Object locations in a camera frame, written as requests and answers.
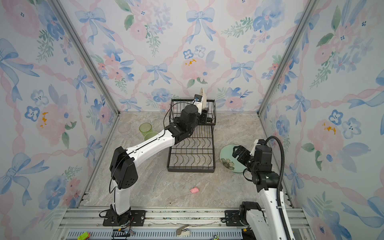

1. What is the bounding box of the green glass cup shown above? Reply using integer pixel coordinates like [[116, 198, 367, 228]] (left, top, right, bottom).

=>
[[139, 123, 153, 137]]

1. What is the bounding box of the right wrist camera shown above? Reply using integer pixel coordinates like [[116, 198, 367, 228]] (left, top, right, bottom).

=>
[[251, 139, 265, 154]]

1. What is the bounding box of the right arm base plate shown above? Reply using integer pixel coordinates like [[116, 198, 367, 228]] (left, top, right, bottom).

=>
[[221, 210, 260, 228]]

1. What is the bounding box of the light green ceramic bowl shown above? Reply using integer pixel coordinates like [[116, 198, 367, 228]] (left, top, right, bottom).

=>
[[144, 132, 159, 141]]

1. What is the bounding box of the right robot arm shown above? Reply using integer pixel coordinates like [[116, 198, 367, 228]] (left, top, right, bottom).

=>
[[232, 145, 294, 240]]

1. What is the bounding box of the pale green plate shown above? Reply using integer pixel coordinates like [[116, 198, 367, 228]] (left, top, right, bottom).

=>
[[220, 144, 246, 174]]

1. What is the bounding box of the right aluminium corner post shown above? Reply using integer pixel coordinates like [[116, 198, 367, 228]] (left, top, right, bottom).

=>
[[257, 0, 318, 117]]

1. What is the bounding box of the green yellow small toy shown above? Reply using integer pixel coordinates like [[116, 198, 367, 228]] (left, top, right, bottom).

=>
[[77, 232, 90, 240]]

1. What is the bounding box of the black corrugated cable hose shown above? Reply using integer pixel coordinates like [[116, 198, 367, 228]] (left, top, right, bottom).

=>
[[263, 135, 292, 240]]

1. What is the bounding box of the cream patterned plate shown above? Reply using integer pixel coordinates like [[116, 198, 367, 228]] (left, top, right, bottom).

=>
[[200, 88, 207, 110]]

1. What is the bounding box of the left aluminium corner post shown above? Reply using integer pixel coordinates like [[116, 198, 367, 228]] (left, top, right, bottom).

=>
[[48, 0, 120, 115]]

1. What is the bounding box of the aluminium corner post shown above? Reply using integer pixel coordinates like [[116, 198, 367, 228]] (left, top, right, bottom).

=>
[[48, 0, 120, 115], [257, 0, 318, 117]]

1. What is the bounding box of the clear glass cup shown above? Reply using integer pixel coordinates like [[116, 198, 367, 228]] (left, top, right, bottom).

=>
[[118, 123, 131, 134]]

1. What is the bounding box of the aluminium rail frame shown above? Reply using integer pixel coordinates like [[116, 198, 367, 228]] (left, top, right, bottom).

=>
[[56, 206, 316, 240]]

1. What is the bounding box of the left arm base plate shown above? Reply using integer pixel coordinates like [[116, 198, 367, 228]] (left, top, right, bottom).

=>
[[103, 209, 146, 227]]

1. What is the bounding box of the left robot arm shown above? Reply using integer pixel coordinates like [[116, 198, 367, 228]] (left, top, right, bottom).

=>
[[103, 104, 208, 226]]

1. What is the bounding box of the black wire dish rack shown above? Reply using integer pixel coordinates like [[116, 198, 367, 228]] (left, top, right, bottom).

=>
[[167, 100, 217, 173]]

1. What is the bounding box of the pink eraser piece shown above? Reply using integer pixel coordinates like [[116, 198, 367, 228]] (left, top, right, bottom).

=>
[[190, 187, 200, 194]]

